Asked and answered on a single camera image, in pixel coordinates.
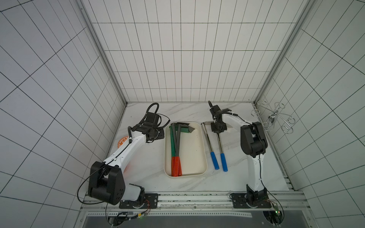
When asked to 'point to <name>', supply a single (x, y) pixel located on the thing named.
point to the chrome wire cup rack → (273, 117)
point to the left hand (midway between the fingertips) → (159, 136)
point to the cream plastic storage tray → (193, 150)
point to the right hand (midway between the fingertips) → (218, 128)
